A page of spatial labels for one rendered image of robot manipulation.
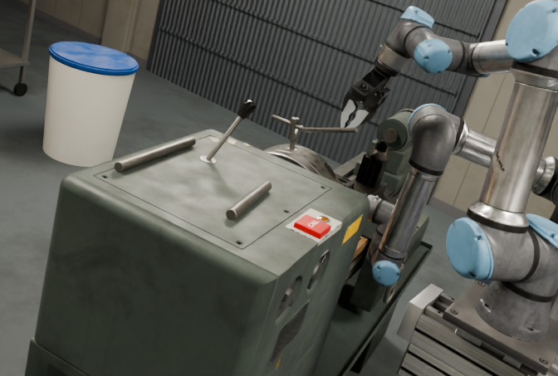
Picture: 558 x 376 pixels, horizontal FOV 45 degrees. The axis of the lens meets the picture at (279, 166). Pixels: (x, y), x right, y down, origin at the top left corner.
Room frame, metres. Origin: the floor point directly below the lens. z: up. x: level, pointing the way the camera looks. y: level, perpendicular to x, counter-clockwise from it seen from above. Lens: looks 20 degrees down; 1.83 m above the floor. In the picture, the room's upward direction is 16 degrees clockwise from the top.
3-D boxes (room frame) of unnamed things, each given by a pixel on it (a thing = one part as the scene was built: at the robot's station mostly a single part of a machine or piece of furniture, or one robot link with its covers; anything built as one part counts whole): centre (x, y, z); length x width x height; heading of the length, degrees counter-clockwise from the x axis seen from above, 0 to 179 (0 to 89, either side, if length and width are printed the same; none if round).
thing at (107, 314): (1.36, 0.08, 1.06); 0.59 x 0.48 x 0.39; 160
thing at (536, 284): (1.28, -0.56, 1.33); 0.13 x 0.12 x 0.14; 116
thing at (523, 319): (1.28, -0.56, 1.21); 0.15 x 0.15 x 0.10
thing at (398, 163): (2.87, -0.46, 1.01); 0.30 x 0.20 x 0.29; 160
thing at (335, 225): (1.26, -0.10, 1.23); 0.13 x 0.08 x 0.06; 160
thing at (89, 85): (4.09, 1.31, 0.34); 0.55 x 0.55 x 0.67
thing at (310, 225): (1.24, -0.10, 1.26); 0.06 x 0.06 x 0.02; 70
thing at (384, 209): (1.85, -0.37, 1.08); 0.11 x 0.08 x 0.09; 68
